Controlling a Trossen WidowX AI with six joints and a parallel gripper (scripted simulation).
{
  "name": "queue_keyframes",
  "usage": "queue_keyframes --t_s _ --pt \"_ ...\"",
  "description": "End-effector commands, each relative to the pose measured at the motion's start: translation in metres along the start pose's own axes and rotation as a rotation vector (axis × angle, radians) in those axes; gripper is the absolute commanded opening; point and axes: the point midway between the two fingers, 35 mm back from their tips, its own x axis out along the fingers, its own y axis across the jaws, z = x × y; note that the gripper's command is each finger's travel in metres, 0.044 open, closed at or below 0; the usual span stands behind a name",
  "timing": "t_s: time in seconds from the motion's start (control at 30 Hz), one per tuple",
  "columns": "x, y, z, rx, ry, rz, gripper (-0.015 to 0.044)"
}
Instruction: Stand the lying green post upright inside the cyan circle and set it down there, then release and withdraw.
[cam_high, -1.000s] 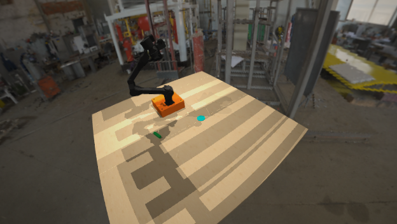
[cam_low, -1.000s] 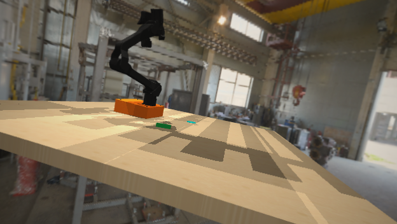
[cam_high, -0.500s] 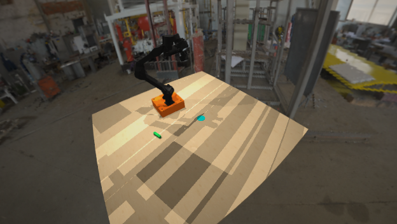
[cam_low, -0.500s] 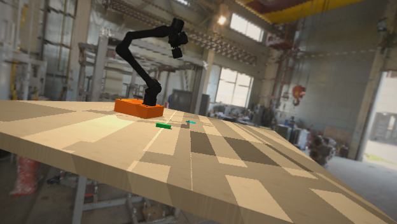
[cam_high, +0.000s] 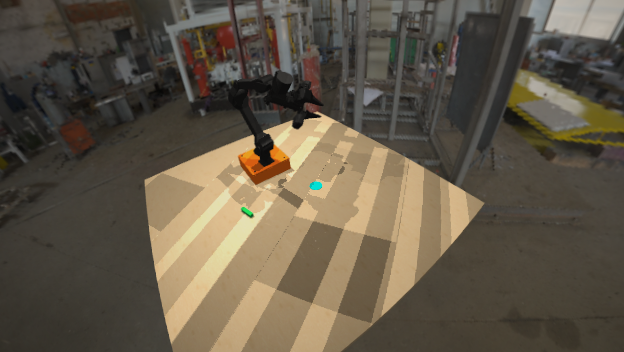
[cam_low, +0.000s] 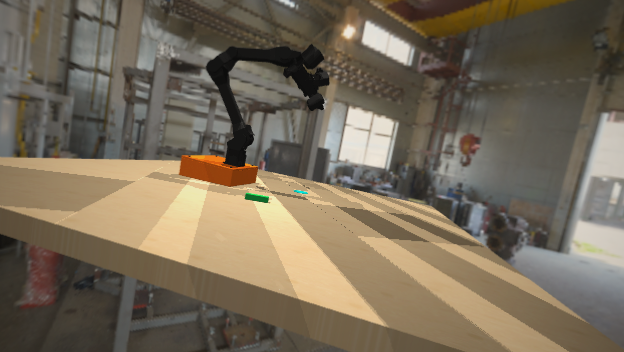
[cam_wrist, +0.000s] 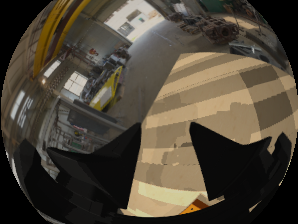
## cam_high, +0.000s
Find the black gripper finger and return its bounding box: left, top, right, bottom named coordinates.
left=304, top=111, right=322, bottom=120
left=308, top=93, right=324, bottom=106

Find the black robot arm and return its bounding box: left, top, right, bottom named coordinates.
left=228, top=70, right=312, bottom=167

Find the green post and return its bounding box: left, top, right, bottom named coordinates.
left=241, top=207, right=254, bottom=218

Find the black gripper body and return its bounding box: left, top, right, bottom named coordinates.
left=282, top=80, right=312, bottom=130

